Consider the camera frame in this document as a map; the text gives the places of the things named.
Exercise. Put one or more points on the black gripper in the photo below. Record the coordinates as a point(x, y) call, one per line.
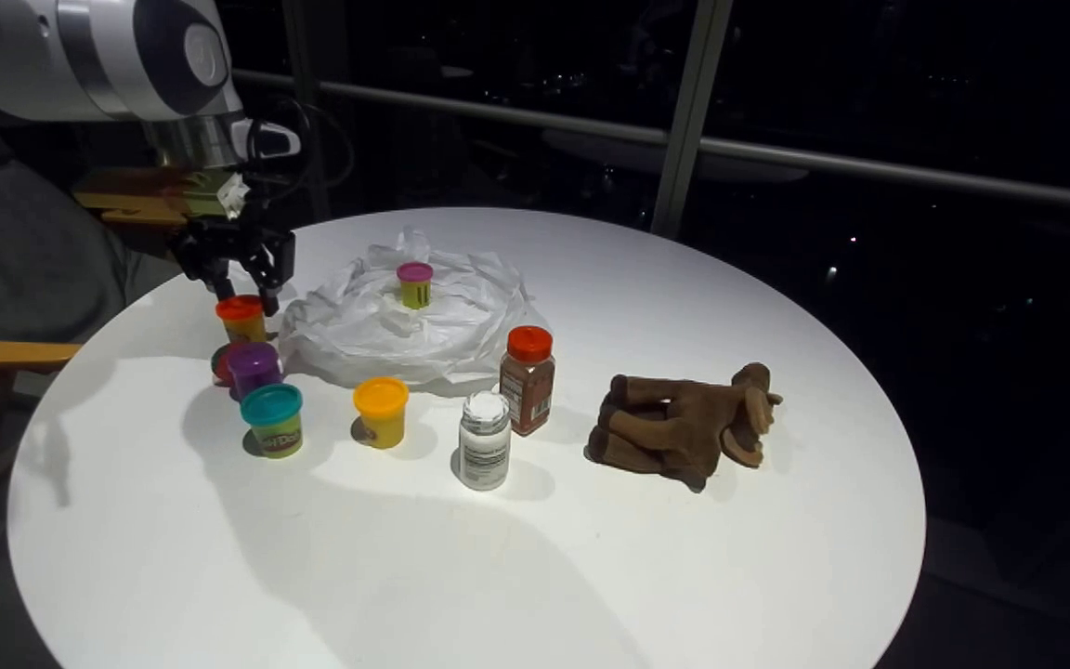
point(235, 246)

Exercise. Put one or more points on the grey window frame post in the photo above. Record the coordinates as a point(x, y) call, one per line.
point(690, 111)

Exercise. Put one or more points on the yellow lid dough tub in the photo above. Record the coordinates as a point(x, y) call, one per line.
point(382, 410)

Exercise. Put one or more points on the dark vertical window post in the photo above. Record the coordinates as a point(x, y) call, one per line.
point(305, 111)

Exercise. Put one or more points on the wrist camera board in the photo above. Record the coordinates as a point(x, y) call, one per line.
point(167, 194)

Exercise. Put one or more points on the red capped spice bottle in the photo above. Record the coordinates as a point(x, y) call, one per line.
point(528, 384)

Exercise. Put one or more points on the grey chair cushion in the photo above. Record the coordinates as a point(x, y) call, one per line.
point(16, 261)

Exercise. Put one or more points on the teal lid dough tub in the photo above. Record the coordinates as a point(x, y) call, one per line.
point(271, 412)

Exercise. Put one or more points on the grey horizontal window rail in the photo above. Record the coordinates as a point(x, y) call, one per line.
point(871, 163)

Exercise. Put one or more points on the clear white plastic bag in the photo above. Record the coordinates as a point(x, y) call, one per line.
point(372, 341)

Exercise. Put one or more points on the orange lid dough tub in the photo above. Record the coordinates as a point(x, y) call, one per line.
point(242, 317)

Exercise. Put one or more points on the wooden chair armrest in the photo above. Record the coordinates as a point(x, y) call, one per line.
point(1, 355)

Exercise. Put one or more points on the purple lid dough tub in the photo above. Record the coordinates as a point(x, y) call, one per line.
point(253, 369)

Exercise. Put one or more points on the brown plush toy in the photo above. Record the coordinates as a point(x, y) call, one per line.
point(670, 428)

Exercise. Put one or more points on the white capped pill bottle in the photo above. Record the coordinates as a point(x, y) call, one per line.
point(486, 442)

